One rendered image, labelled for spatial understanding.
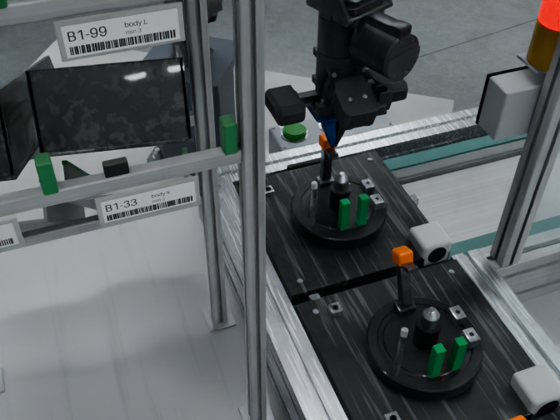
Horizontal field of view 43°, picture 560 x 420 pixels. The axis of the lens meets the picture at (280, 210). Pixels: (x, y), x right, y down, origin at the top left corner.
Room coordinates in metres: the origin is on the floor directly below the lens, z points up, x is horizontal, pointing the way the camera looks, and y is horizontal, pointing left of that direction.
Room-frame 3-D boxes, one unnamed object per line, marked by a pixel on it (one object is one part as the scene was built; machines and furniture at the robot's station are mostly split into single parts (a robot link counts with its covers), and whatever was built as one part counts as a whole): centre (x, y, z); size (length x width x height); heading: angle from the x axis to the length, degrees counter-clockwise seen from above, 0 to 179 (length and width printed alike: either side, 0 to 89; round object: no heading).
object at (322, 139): (0.79, -0.07, 1.04); 0.04 x 0.02 x 0.08; 21
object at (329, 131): (0.78, -0.06, 1.11); 0.06 x 0.04 x 0.07; 21
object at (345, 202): (0.70, -0.09, 1.01); 0.01 x 0.01 x 0.05; 21
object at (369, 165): (0.75, -0.09, 0.96); 0.24 x 0.24 x 0.02; 21
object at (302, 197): (0.75, -0.09, 0.98); 0.14 x 0.14 x 0.02
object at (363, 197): (0.71, -0.11, 1.01); 0.01 x 0.01 x 0.05; 21
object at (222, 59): (1.03, 0.16, 0.96); 0.15 x 0.15 x 0.20; 75
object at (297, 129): (0.95, -0.02, 0.96); 0.04 x 0.04 x 0.02
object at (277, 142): (0.98, -0.09, 0.93); 0.21 x 0.07 x 0.06; 111
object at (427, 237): (0.69, -0.21, 0.97); 0.05 x 0.05 x 0.04; 21
